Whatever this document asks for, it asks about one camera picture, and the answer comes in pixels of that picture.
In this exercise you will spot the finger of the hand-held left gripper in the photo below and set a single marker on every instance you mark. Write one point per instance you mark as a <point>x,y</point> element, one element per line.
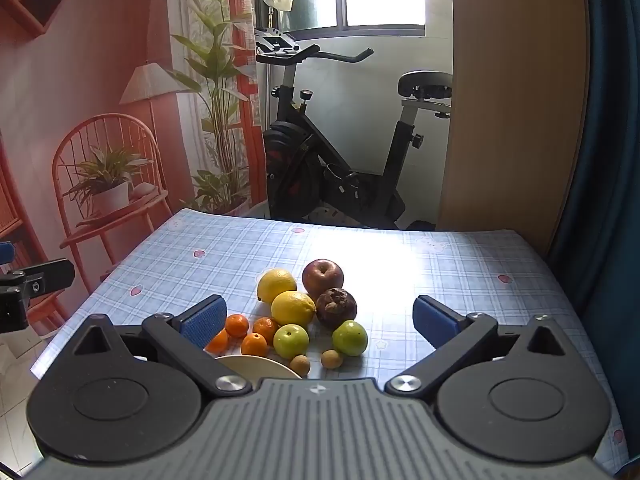
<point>50,276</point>
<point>5,252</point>

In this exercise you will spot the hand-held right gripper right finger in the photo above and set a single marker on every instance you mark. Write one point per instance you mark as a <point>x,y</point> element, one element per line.
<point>434,322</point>

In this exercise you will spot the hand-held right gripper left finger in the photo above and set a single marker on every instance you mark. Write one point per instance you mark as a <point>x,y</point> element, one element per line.
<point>205,322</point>

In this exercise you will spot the small orange tangerine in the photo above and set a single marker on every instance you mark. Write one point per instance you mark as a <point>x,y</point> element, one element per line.
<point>237,325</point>
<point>220,343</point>
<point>265,329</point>
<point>254,345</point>

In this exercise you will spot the cream bowl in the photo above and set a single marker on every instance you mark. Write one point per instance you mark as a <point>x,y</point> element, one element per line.
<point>255,367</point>

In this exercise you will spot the round yellow lemon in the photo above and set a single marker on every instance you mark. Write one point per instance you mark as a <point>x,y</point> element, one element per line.
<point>276,285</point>

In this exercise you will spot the small green jujube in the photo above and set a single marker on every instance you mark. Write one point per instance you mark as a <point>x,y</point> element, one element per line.
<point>350,338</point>
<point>291,341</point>

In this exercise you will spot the oval yellow lemon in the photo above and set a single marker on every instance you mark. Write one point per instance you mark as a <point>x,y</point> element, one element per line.
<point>292,308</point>

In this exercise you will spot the dark purple mangosteen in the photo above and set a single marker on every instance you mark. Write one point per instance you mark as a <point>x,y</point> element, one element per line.
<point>336,310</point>

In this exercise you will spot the small tan longan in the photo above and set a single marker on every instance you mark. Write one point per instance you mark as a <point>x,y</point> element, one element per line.
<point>300,365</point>
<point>332,359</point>

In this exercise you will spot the red apple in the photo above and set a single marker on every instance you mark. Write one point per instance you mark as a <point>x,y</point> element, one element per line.
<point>322,277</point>

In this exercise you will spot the blue plaid tablecloth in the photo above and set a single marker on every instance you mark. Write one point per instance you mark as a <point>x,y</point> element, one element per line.
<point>400,260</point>

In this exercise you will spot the black exercise bike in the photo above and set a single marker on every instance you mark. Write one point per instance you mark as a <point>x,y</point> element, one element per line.
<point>300,160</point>

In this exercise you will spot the wooden board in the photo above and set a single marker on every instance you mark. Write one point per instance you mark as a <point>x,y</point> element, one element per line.
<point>510,110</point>

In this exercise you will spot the dark blue curtain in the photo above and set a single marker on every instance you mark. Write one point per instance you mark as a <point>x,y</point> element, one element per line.
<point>610,160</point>

